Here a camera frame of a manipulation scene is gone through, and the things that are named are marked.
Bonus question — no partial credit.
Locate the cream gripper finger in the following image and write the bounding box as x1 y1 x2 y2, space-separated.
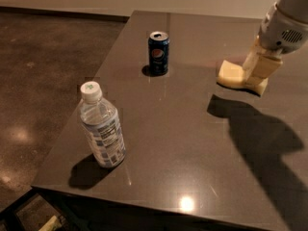
244 54 282 85
243 37 264 71

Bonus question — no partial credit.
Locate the yellow sponge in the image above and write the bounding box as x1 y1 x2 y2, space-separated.
217 60 268 96

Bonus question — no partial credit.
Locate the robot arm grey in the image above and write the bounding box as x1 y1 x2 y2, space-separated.
243 0 308 87

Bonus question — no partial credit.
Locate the blue Pepsi can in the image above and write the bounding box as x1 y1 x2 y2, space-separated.
148 31 169 76

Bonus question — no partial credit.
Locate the clear plastic water bottle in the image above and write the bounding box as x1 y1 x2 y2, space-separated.
79 81 126 168

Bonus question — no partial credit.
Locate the yellow object under table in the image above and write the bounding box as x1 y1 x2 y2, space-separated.
39 216 62 231

